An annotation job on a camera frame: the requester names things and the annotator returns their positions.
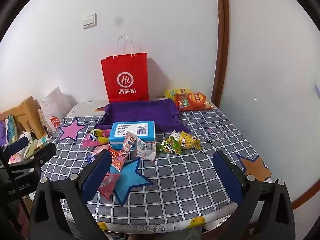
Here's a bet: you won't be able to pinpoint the red paper shopping bag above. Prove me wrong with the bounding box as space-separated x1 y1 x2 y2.
100 34 150 103

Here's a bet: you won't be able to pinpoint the orange chips bag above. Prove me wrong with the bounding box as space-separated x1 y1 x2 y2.
175 92 213 112

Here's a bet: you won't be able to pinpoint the purple cloth basket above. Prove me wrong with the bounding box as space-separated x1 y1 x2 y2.
95 99 190 133

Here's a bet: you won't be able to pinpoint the blue white tissue box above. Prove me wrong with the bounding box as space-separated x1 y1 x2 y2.
108 121 156 150

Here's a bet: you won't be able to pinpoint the tall pink strawberry packet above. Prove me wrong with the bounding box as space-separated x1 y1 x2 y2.
118 132 137 172

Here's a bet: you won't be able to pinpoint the pink yellow snack bag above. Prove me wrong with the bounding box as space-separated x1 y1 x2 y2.
81 129 111 148

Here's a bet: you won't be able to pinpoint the blue paper star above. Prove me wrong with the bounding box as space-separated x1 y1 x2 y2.
109 158 154 206

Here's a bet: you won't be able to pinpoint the white plastic bag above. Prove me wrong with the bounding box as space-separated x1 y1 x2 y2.
38 87 72 131

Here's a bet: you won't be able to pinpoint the dark blue snack packet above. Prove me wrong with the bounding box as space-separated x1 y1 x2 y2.
86 154 96 164

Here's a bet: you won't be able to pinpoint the pink silver-banded snack packet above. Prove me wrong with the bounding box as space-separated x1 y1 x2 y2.
98 172 120 200

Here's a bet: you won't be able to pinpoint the white red packet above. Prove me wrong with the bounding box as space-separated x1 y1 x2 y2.
133 138 156 161

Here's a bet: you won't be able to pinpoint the brown wooden door frame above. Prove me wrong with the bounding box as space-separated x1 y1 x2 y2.
211 0 230 107

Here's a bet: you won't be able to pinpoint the green snack packet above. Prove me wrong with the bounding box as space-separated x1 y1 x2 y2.
157 130 182 154

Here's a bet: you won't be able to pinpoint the pink paper star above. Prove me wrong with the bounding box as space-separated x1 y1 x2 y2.
59 117 88 142

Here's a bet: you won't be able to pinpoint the orange paper star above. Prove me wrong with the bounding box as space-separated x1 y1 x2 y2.
236 154 272 181

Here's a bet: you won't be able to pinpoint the wooden chair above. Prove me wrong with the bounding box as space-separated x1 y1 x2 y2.
1 96 47 139

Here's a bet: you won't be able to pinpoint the red gold snack packet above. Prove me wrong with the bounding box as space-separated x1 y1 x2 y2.
108 147 121 171

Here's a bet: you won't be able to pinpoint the white wall switch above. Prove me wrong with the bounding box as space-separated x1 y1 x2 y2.
82 13 97 29

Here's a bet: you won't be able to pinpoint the yellow cartoon snack packet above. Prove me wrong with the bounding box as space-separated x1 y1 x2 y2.
179 131 201 150

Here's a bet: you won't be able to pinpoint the yellow chips bag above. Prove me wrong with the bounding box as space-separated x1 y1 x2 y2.
164 88 192 100

